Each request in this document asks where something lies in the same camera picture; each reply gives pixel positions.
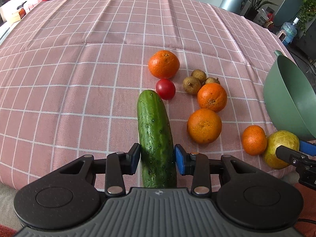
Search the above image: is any yellow-green pear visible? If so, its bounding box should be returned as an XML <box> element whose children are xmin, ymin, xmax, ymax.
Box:
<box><xmin>262</xmin><ymin>130</ymin><xmax>301</xmax><ymax>170</ymax></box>

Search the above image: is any large orange front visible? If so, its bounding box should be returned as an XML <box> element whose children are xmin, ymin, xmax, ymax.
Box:
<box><xmin>187</xmin><ymin>109</ymin><xmax>222</xmax><ymax>144</ymax></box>

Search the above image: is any green cucumber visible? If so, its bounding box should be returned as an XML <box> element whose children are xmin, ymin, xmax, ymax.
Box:
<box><xmin>137</xmin><ymin>90</ymin><xmax>177</xmax><ymax>188</ymax></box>

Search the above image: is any small orange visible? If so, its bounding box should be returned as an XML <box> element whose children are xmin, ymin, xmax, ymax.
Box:
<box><xmin>242</xmin><ymin>125</ymin><xmax>267</xmax><ymax>156</ymax></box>

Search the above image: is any green colander bowl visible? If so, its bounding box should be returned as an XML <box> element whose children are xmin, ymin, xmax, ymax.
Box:
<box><xmin>263</xmin><ymin>50</ymin><xmax>315</xmax><ymax>141</ymax></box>

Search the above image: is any brown longan fruit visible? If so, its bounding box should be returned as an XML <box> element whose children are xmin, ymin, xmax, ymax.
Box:
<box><xmin>204</xmin><ymin>77</ymin><xmax>221</xmax><ymax>85</ymax></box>
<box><xmin>183</xmin><ymin>76</ymin><xmax>201</xmax><ymax>95</ymax></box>
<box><xmin>191</xmin><ymin>69</ymin><xmax>207</xmax><ymax>83</ymax></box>

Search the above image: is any red cherry tomato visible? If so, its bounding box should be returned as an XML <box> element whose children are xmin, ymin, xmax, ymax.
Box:
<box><xmin>156</xmin><ymin>79</ymin><xmax>176</xmax><ymax>100</ymax></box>

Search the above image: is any pink checkered tablecloth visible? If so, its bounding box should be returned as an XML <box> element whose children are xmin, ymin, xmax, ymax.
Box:
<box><xmin>1</xmin><ymin>0</ymin><xmax>293</xmax><ymax>189</ymax></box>

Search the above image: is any blue water jug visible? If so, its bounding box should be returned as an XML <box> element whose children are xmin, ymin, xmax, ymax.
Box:
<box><xmin>281</xmin><ymin>17</ymin><xmax>299</xmax><ymax>45</ymax></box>

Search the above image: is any hanging ivy plant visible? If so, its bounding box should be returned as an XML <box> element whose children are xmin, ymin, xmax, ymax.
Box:
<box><xmin>298</xmin><ymin>0</ymin><xmax>316</xmax><ymax>34</ymax></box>

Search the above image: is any white plastic bag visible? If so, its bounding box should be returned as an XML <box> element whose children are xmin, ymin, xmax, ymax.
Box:
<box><xmin>253</xmin><ymin>8</ymin><xmax>269</xmax><ymax>26</ymax></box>

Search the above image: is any tall leaf potted plant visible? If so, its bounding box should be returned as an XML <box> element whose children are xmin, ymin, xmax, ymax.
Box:
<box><xmin>245</xmin><ymin>0</ymin><xmax>284</xmax><ymax>22</ymax></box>

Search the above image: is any silver trash bin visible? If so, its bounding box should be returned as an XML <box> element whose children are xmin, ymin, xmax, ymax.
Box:
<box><xmin>220</xmin><ymin>0</ymin><xmax>251</xmax><ymax>16</ymax></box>

